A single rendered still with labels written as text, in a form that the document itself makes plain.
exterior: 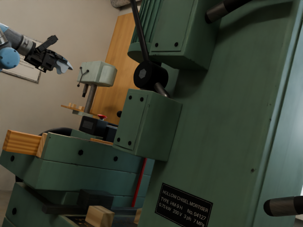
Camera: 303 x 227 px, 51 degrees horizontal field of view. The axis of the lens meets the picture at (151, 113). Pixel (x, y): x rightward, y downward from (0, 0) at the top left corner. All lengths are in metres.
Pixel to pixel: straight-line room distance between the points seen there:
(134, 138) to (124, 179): 0.25
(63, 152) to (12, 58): 0.63
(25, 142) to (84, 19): 3.54
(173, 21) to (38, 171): 0.39
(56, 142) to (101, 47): 3.58
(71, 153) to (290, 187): 0.44
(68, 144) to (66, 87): 3.33
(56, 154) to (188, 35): 0.35
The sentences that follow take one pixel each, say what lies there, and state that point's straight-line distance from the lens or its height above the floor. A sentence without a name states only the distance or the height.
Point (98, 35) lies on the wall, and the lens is 4.22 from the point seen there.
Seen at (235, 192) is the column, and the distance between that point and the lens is 0.55.
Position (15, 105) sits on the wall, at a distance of 3.85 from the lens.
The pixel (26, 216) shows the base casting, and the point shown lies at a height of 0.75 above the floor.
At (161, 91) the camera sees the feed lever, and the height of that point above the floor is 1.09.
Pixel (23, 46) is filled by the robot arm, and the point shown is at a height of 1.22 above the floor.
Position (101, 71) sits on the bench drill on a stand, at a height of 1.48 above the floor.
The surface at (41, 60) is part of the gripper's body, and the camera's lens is 1.45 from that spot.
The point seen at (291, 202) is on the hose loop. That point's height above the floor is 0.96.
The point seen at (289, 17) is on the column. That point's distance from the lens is 0.59.
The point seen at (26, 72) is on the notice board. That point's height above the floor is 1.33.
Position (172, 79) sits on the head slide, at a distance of 0.73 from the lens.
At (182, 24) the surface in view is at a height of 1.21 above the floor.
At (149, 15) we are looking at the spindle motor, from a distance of 0.85.
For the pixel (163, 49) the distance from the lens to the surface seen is 0.60.
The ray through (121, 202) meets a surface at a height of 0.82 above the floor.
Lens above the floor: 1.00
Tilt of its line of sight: 4 degrees up
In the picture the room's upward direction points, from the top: 15 degrees clockwise
